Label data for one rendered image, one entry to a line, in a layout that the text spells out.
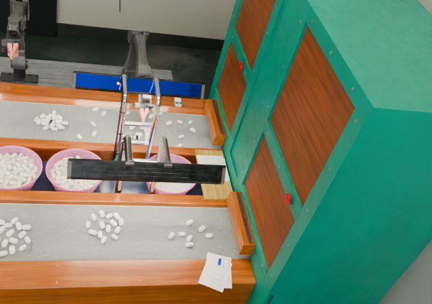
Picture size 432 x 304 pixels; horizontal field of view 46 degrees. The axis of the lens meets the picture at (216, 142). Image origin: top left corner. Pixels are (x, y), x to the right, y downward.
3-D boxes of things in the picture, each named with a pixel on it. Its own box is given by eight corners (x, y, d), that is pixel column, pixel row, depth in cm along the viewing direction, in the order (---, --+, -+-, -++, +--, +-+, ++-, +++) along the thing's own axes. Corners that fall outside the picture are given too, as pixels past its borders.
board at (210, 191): (194, 150, 259) (195, 149, 259) (222, 152, 264) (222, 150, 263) (204, 200, 236) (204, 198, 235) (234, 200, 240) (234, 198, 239)
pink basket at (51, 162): (37, 169, 237) (37, 155, 231) (92, 157, 251) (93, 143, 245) (56, 211, 223) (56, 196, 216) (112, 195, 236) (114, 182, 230)
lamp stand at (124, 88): (109, 141, 263) (118, 71, 234) (147, 144, 268) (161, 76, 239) (110, 168, 249) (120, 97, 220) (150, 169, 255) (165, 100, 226)
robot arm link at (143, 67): (153, 77, 260) (148, 24, 267) (137, 76, 256) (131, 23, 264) (148, 86, 271) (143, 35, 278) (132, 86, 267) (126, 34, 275)
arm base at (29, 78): (38, 71, 279) (38, 64, 284) (-1, 69, 273) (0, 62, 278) (38, 83, 284) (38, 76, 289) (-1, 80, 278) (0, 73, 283)
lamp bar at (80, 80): (72, 78, 235) (72, 65, 230) (200, 90, 253) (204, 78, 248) (71, 89, 229) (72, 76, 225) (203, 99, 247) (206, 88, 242)
